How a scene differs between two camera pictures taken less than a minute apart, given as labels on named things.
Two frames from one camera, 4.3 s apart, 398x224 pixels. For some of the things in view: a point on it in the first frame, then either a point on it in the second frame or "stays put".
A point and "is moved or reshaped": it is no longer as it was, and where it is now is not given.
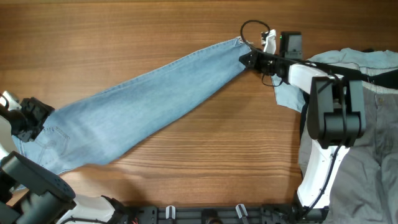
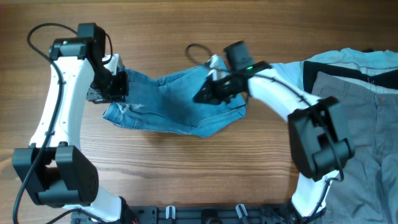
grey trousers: x=365 y=191 stays put
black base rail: x=273 y=214 stays put
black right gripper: x=255 y=65 to x=215 y=93
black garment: x=388 y=79 stays put
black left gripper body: x=29 y=119 to x=106 y=87
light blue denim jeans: x=93 y=130 is moved or reshaped
